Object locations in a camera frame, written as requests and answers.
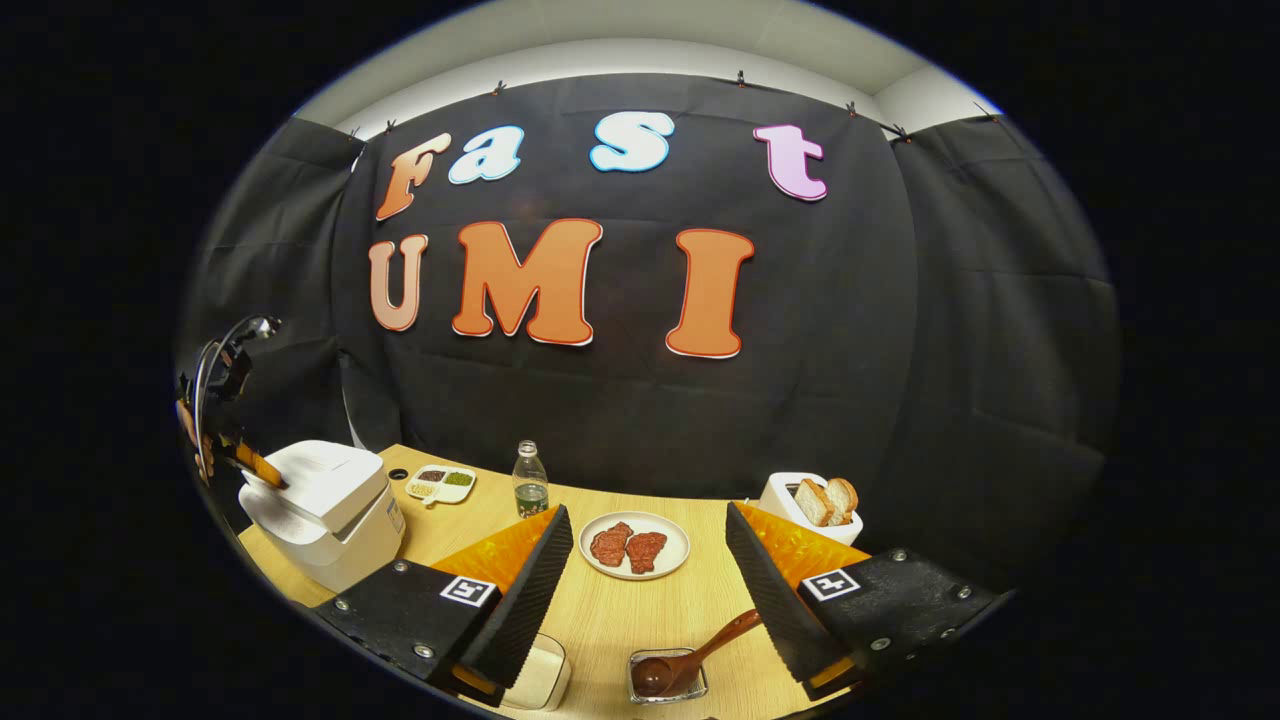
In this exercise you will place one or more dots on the brown wooden spoon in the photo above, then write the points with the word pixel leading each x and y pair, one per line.
pixel 700 650

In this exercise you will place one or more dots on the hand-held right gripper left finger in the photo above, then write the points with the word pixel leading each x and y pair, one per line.
pixel 525 610

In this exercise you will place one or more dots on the red meat piece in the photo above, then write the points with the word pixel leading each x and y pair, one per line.
pixel 646 552
pixel 610 545

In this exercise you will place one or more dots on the white divided grain dish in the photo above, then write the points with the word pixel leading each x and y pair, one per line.
pixel 440 495

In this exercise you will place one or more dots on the toast bread slice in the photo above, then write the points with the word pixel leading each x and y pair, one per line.
pixel 845 495
pixel 813 503

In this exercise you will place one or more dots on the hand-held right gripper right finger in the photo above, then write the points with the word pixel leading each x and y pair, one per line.
pixel 775 605

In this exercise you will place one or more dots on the white round plate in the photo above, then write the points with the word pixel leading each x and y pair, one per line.
pixel 672 535

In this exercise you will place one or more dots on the white rice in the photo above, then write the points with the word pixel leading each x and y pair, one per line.
pixel 540 682

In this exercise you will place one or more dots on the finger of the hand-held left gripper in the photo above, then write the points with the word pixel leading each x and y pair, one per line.
pixel 262 468

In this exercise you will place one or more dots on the white rice cooker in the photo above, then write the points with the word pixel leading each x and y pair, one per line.
pixel 330 520

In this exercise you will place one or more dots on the clear plastic water bottle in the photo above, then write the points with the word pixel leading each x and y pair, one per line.
pixel 530 490

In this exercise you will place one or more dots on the clear glass tray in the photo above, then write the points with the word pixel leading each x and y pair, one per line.
pixel 560 665

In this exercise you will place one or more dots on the white toaster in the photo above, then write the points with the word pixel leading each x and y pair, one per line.
pixel 778 500

